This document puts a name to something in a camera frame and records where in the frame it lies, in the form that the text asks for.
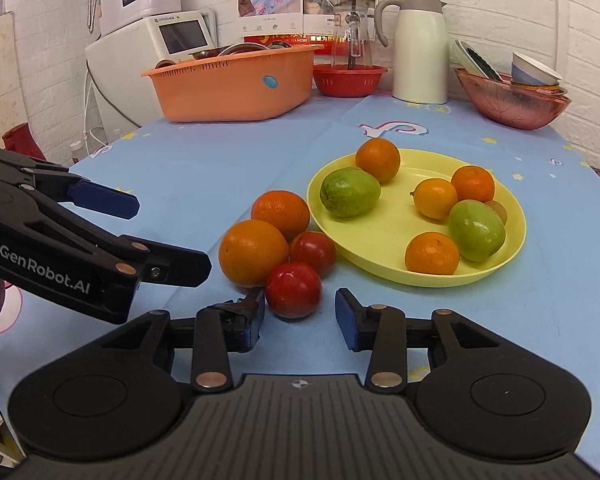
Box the white thermos jug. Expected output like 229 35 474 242
374 0 450 105

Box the large orange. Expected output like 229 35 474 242
218 219 290 289

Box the orange plastic basket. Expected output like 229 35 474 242
141 44 326 123

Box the yellow plastic plate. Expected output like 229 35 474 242
306 148 527 288

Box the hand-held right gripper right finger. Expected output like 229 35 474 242
335 287 505 391

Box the glass pitcher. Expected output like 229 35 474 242
331 0 374 70

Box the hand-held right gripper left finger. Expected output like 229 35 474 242
97 287 267 392

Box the white appliance with screen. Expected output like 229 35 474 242
85 8 217 141

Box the orange-rimmed bowl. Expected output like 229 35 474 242
510 82 570 97

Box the white wall conduit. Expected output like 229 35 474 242
552 0 569 56

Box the red tomato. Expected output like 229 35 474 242
289 230 337 278
265 261 323 320

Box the white cable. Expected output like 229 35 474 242
82 60 106 161

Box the brown longan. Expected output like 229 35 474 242
485 200 509 226

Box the blue printed tablecloth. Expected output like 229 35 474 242
0 91 600 476

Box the steel pot lid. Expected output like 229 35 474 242
217 42 273 57

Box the dark red stool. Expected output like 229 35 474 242
1 122 47 162

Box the white and blue bowl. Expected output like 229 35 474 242
511 52 563 87

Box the small yellowish orange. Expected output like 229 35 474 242
411 178 459 220

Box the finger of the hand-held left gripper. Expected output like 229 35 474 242
30 199 212 288
0 146 141 220

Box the white tilted dish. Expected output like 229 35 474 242
452 40 505 82

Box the red plastic basket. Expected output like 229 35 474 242
312 64 388 98

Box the green mango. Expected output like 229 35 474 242
320 167 382 219
448 199 507 263

